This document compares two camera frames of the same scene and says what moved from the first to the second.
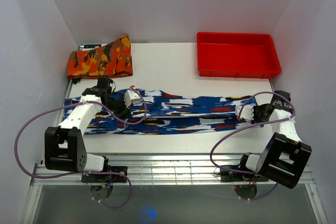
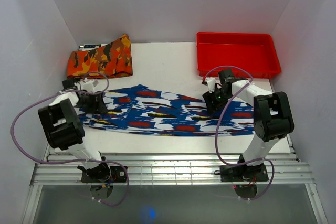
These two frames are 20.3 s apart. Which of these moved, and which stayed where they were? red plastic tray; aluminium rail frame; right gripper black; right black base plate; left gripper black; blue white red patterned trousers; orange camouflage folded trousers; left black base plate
Moved: left gripper black; right gripper black; blue white red patterned trousers
Stayed: left black base plate; right black base plate; orange camouflage folded trousers; red plastic tray; aluminium rail frame
